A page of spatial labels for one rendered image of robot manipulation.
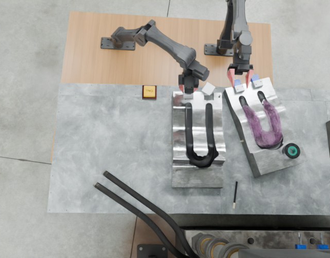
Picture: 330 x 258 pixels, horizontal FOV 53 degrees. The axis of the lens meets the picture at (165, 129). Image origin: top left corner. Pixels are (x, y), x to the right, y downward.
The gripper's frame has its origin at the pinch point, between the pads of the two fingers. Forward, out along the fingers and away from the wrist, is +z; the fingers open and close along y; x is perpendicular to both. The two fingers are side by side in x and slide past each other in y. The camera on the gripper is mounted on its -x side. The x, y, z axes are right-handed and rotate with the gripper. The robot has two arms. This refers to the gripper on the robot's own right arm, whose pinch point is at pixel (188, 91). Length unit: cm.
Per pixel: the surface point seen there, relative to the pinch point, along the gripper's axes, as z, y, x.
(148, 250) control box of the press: 114, -27, -50
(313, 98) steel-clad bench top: 19, 72, 11
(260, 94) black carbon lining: 11.3, 39.8, 7.4
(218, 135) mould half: 13.0, 15.3, -18.5
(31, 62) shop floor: 58, -127, 82
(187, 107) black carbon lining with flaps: 7.6, -0.2, -4.4
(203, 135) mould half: 12.3, 7.9, -19.3
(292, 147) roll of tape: 14, 52, -25
